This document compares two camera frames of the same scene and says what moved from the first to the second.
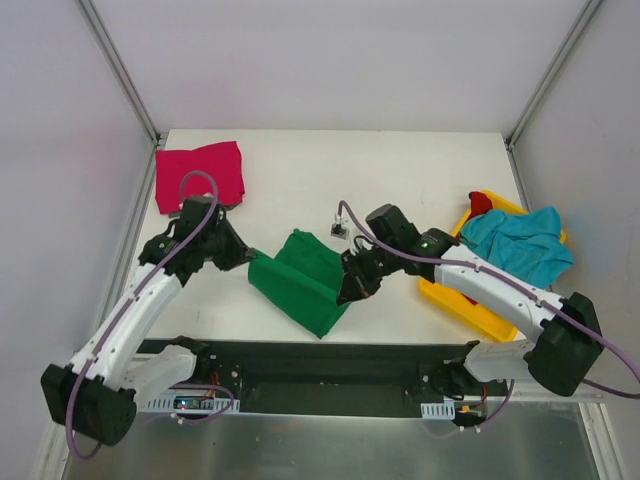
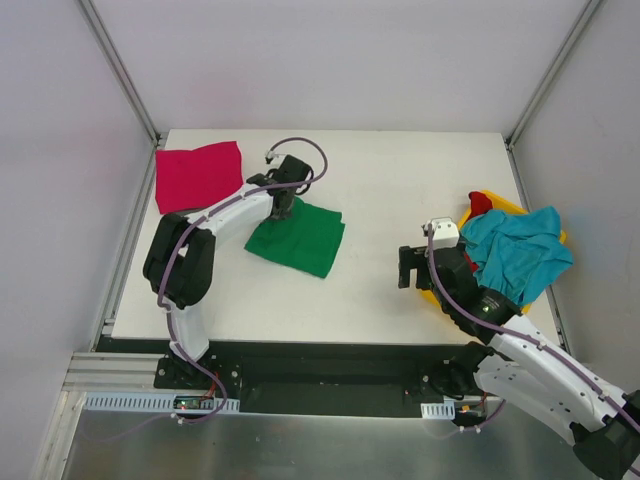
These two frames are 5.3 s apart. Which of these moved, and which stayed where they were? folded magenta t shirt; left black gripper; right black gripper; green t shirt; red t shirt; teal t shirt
Moved: right black gripper; green t shirt; left black gripper
Stayed: folded magenta t shirt; red t shirt; teal t shirt
